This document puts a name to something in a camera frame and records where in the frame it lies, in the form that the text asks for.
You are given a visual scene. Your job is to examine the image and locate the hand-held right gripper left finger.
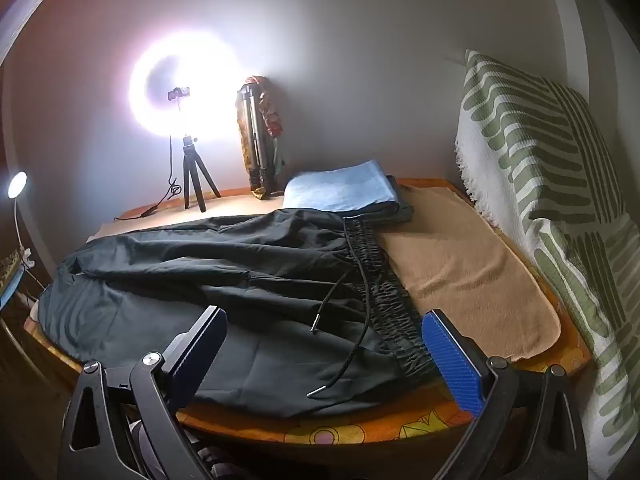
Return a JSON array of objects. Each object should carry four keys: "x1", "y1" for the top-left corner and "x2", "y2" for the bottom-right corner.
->
[{"x1": 59, "y1": 306, "x2": 228, "y2": 480}]

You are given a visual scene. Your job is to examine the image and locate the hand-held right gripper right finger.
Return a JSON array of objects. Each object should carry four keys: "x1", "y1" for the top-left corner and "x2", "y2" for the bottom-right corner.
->
[{"x1": 421, "y1": 309, "x2": 590, "y2": 480}]

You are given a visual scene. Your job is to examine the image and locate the black pants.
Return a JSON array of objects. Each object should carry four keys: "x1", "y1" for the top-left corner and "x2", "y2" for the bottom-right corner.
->
[{"x1": 37, "y1": 208, "x2": 438, "y2": 418}]

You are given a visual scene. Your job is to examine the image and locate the folded grey pants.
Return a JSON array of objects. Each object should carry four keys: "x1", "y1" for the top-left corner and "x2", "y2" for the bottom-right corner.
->
[{"x1": 345, "y1": 175, "x2": 415, "y2": 223}]

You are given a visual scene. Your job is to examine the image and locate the tan blanket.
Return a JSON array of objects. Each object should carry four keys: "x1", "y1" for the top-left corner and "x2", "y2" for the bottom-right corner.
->
[{"x1": 85, "y1": 185, "x2": 562, "y2": 363}]

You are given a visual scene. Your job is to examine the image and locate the person's striped clothing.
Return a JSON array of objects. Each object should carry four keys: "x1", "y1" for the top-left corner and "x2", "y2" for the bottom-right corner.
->
[{"x1": 127, "y1": 417, "x2": 266, "y2": 480}]

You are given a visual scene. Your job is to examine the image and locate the small black tripod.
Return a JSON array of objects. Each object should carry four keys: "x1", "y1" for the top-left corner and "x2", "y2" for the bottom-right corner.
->
[{"x1": 167, "y1": 87, "x2": 222, "y2": 213}]

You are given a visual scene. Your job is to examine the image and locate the blue chair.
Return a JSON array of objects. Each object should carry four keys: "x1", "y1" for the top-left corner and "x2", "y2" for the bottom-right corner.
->
[{"x1": 0, "y1": 267, "x2": 25, "y2": 313}]

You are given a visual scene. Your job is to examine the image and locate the folded light blue cloth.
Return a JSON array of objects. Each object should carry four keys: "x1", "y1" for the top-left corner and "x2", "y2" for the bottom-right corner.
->
[{"x1": 282, "y1": 160, "x2": 403, "y2": 213}]

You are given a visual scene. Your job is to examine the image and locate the green striped white blanket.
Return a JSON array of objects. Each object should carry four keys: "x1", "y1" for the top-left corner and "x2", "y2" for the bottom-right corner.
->
[{"x1": 454, "y1": 49, "x2": 640, "y2": 480}]

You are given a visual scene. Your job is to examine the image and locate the folded silver tripod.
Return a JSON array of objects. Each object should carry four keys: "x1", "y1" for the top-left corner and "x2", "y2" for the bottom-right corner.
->
[{"x1": 236, "y1": 85, "x2": 273, "y2": 196}]

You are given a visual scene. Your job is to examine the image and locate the small round lamp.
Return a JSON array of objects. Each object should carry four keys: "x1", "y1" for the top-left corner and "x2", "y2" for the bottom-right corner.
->
[{"x1": 7, "y1": 171, "x2": 33, "y2": 268}]

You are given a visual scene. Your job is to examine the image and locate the colourful patterned cloth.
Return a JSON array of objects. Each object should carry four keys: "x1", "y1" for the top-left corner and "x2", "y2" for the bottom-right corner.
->
[{"x1": 235, "y1": 75, "x2": 287, "y2": 201}]

